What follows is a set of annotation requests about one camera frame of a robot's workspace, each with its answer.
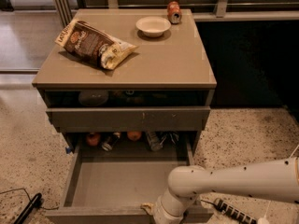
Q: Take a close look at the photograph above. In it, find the brown chip bag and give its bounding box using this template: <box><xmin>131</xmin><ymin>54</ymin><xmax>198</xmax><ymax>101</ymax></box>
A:
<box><xmin>55</xmin><ymin>20</ymin><xmax>137</xmax><ymax>70</ymax></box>

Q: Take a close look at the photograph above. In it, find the red apple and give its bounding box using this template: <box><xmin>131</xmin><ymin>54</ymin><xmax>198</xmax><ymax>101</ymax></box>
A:
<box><xmin>86</xmin><ymin>133</ymin><xmax>101</xmax><ymax>147</ymax></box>

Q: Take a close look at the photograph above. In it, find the grey round object in drawer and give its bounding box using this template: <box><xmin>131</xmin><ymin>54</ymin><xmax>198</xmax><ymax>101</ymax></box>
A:
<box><xmin>78</xmin><ymin>90</ymin><xmax>108</xmax><ymax>106</ymax></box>

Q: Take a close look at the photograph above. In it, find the orange soda can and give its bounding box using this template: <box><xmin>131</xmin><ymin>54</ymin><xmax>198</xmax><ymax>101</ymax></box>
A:
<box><xmin>167</xmin><ymin>1</ymin><xmax>181</xmax><ymax>24</ymax></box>

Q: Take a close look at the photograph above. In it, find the black cable with adapter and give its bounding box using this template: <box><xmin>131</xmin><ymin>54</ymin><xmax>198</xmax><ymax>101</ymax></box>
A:
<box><xmin>0</xmin><ymin>188</ymin><xmax>60</xmax><ymax>211</ymax></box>

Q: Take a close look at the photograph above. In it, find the white bowl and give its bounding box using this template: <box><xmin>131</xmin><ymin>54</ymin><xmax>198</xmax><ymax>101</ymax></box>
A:
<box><xmin>135</xmin><ymin>16</ymin><xmax>171</xmax><ymax>37</ymax></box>

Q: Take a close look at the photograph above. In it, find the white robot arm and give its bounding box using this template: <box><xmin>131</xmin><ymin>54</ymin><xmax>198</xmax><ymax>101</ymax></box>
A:
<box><xmin>141</xmin><ymin>157</ymin><xmax>299</xmax><ymax>224</ymax></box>

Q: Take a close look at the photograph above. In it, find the grey top drawer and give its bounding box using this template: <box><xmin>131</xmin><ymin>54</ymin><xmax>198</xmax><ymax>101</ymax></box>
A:
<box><xmin>47</xmin><ymin>106</ymin><xmax>210</xmax><ymax>133</ymax></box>

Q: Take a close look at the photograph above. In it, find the grey three-drawer cabinet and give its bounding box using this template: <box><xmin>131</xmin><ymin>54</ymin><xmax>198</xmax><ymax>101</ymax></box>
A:
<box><xmin>33</xmin><ymin>9</ymin><xmax>217</xmax><ymax>147</ymax></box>

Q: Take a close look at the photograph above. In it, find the white power cable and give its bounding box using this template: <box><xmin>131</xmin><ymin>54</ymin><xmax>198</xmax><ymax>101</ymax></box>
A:
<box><xmin>257</xmin><ymin>143</ymin><xmax>299</xmax><ymax>224</ymax></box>

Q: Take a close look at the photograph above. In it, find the dark can in drawer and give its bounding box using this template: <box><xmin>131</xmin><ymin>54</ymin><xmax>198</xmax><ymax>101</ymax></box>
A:
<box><xmin>101</xmin><ymin>132</ymin><xmax>121</xmax><ymax>151</ymax></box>

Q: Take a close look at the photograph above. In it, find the grey drawer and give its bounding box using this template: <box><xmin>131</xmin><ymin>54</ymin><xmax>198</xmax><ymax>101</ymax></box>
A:
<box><xmin>45</xmin><ymin>135</ymin><xmax>215</xmax><ymax>224</ymax></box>
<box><xmin>47</xmin><ymin>106</ymin><xmax>210</xmax><ymax>133</ymax></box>

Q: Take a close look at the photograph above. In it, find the black bar on floor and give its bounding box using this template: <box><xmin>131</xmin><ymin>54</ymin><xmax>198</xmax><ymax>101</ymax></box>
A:
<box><xmin>13</xmin><ymin>193</ymin><xmax>42</xmax><ymax>224</ymax></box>

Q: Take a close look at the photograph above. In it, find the orange fruit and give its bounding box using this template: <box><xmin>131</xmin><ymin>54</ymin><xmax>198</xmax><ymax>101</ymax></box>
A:
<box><xmin>127</xmin><ymin>131</ymin><xmax>142</xmax><ymax>141</ymax></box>

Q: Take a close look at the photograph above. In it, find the clear plastic bottle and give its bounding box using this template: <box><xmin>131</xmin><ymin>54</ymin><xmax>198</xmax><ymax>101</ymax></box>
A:
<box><xmin>146</xmin><ymin>132</ymin><xmax>163</xmax><ymax>151</ymax></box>

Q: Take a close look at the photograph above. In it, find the black power strip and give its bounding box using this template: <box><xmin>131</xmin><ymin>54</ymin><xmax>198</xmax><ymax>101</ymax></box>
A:
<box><xmin>214</xmin><ymin>198</ymin><xmax>257</xmax><ymax>224</ymax></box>

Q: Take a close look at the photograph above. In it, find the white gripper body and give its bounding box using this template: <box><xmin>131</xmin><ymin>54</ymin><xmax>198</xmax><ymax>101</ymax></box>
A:
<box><xmin>140</xmin><ymin>197</ymin><xmax>186</xmax><ymax>224</ymax></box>

